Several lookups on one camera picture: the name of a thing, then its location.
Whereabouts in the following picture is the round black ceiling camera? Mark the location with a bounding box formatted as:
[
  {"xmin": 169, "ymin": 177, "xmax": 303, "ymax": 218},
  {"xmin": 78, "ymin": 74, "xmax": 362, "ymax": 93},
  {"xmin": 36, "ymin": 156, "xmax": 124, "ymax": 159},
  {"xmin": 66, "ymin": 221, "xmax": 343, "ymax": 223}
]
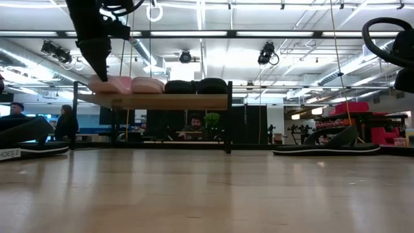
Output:
[{"xmin": 179, "ymin": 49, "xmax": 193, "ymax": 64}]

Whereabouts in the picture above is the black overhead frame beam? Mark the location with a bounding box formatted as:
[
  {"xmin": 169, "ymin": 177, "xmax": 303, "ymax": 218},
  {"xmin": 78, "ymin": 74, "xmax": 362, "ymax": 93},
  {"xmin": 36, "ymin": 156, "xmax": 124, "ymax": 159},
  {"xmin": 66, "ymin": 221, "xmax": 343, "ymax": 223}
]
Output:
[{"xmin": 0, "ymin": 30, "xmax": 414, "ymax": 38}]

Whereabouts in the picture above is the dark storage rack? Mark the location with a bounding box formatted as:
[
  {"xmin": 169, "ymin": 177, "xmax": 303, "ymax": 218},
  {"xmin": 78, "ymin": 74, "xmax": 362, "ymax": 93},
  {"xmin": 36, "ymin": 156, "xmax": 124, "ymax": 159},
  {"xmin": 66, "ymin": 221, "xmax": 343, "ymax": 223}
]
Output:
[{"xmin": 314, "ymin": 111, "xmax": 409, "ymax": 145}]

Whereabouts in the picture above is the wooden shelf black frame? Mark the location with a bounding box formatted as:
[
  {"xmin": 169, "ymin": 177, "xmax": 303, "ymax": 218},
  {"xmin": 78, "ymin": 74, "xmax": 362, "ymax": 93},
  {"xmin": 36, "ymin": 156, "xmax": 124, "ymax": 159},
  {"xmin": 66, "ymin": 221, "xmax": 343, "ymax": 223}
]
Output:
[{"xmin": 72, "ymin": 80, "xmax": 234, "ymax": 155}]

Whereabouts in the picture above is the red boxes stack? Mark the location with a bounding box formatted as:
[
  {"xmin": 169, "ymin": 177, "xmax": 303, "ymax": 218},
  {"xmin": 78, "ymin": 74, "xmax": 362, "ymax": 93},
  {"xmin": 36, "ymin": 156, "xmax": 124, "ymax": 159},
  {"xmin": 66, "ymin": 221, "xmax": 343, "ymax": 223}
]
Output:
[{"xmin": 370, "ymin": 126, "xmax": 402, "ymax": 146}]

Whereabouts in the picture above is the person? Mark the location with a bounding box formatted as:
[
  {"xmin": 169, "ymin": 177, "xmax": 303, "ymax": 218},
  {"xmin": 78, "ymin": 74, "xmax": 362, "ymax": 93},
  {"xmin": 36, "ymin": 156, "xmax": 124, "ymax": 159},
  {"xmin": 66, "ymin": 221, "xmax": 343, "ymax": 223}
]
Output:
[
  {"xmin": 1, "ymin": 102, "xmax": 27, "ymax": 119},
  {"xmin": 177, "ymin": 113, "xmax": 208, "ymax": 141},
  {"xmin": 54, "ymin": 104, "xmax": 80, "ymax": 142}
]

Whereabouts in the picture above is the black hanging cable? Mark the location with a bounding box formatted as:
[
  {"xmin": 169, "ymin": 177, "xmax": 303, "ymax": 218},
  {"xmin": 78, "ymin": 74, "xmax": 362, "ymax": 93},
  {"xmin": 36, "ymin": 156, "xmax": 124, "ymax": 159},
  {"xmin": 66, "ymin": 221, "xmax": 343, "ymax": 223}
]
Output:
[{"xmin": 118, "ymin": 12, "xmax": 130, "ymax": 77}]

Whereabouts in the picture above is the black camera cluster with cables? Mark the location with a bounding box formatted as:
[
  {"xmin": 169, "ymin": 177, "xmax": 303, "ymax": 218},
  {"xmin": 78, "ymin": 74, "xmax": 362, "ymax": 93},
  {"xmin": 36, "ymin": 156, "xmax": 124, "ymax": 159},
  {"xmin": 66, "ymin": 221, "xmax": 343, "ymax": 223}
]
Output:
[{"xmin": 40, "ymin": 40, "xmax": 85, "ymax": 72}]

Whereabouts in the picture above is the white hanging ring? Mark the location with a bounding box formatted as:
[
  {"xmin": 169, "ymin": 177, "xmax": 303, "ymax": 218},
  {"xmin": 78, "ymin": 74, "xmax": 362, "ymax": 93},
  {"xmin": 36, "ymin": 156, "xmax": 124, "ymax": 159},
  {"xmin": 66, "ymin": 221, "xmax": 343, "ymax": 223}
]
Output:
[{"xmin": 146, "ymin": 2, "xmax": 164, "ymax": 23}]

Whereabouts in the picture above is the black flip-flop white stripe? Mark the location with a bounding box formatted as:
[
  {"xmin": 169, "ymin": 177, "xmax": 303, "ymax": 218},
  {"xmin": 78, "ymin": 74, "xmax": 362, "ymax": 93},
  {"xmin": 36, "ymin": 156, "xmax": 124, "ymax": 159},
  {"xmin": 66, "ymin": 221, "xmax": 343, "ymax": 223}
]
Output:
[
  {"xmin": 272, "ymin": 125, "xmax": 382, "ymax": 157},
  {"xmin": 0, "ymin": 115, "xmax": 70, "ymax": 162}
]

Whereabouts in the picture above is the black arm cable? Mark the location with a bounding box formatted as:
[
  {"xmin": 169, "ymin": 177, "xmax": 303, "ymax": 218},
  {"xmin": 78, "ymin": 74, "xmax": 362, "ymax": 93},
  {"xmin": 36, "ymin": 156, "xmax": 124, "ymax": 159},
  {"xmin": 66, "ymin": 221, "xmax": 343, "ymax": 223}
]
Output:
[
  {"xmin": 362, "ymin": 17, "xmax": 414, "ymax": 68},
  {"xmin": 99, "ymin": 0, "xmax": 146, "ymax": 17}
]

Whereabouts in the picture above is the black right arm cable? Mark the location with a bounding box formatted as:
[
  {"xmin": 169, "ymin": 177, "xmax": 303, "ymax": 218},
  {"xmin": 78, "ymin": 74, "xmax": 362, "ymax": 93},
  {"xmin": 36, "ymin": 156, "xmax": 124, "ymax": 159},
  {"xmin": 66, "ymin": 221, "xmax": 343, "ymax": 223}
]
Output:
[{"xmin": 362, "ymin": 17, "xmax": 414, "ymax": 68}]

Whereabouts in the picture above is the pink foam slide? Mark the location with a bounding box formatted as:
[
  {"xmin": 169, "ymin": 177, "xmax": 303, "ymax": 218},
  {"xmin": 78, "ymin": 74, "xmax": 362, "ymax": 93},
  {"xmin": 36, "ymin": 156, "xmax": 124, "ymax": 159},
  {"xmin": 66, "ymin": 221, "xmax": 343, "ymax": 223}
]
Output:
[
  {"xmin": 130, "ymin": 76, "xmax": 166, "ymax": 95},
  {"xmin": 87, "ymin": 74, "xmax": 133, "ymax": 95}
]

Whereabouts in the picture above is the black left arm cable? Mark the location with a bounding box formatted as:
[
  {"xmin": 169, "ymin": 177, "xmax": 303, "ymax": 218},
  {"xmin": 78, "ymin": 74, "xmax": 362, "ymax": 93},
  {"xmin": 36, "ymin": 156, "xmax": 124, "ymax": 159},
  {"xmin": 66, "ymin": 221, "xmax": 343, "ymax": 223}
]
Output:
[{"xmin": 99, "ymin": 0, "xmax": 146, "ymax": 17}]

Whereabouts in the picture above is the green potted plant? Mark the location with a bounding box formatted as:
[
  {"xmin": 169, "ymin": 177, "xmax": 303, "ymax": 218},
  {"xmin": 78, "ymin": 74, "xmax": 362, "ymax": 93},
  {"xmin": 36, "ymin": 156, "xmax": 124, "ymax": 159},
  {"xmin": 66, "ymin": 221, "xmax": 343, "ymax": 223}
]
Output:
[{"xmin": 204, "ymin": 112, "xmax": 221, "ymax": 140}]

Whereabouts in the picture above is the white shoes label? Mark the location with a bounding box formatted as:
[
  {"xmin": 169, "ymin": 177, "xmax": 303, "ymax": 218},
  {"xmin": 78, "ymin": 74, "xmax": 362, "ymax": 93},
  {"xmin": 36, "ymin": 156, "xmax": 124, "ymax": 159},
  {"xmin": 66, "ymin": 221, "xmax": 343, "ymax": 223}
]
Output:
[{"xmin": 0, "ymin": 148, "xmax": 22, "ymax": 162}]

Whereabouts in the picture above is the red storage bin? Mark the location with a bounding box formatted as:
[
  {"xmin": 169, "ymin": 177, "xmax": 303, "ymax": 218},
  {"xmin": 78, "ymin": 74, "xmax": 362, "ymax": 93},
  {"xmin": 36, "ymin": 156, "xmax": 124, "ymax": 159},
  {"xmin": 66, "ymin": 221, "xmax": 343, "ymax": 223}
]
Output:
[{"xmin": 334, "ymin": 101, "xmax": 370, "ymax": 115}]

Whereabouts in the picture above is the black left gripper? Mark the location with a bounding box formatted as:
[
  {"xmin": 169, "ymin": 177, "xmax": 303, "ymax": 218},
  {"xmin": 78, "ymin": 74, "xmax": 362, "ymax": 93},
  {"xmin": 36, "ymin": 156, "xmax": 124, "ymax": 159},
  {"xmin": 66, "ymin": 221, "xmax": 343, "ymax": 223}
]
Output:
[{"xmin": 65, "ymin": 0, "xmax": 132, "ymax": 83}]

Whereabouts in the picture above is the black ribbed foam slide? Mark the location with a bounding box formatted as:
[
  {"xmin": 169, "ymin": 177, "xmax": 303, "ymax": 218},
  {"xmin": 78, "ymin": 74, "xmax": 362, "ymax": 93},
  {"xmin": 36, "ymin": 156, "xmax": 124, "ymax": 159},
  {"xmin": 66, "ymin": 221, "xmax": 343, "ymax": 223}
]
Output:
[
  {"xmin": 195, "ymin": 77, "xmax": 228, "ymax": 95},
  {"xmin": 164, "ymin": 80, "xmax": 197, "ymax": 95}
]

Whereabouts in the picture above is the black camera with looped cable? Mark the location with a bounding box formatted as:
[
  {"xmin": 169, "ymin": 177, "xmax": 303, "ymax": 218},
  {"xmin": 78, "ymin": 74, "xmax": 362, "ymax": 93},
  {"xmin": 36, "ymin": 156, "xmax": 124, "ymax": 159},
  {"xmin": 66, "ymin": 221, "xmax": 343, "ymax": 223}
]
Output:
[{"xmin": 257, "ymin": 41, "xmax": 280, "ymax": 66}]

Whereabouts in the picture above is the small black robot arms row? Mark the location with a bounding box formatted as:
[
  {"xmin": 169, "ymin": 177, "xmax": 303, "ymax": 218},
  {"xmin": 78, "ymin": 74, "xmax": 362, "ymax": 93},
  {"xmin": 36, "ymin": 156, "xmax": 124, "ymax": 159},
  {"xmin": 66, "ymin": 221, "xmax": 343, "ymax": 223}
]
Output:
[{"xmin": 287, "ymin": 123, "xmax": 312, "ymax": 135}]

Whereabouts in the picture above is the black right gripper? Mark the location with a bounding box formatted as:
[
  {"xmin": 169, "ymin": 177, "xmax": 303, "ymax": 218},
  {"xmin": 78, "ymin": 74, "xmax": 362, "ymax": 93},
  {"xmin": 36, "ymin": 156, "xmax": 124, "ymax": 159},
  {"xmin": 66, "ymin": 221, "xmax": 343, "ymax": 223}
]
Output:
[{"xmin": 393, "ymin": 67, "xmax": 414, "ymax": 94}]

